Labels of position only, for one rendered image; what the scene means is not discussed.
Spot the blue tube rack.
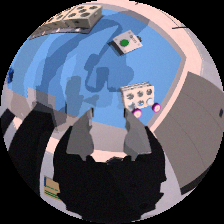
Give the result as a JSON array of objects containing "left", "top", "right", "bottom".
[{"left": 7, "top": 68, "right": 14, "bottom": 84}]

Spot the blue bench mat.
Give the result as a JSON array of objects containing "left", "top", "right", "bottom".
[{"left": 7, "top": 9, "right": 181, "bottom": 129}]

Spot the clear tube with purple cap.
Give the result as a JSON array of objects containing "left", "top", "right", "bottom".
[{"left": 146, "top": 98, "right": 161, "bottom": 113}]

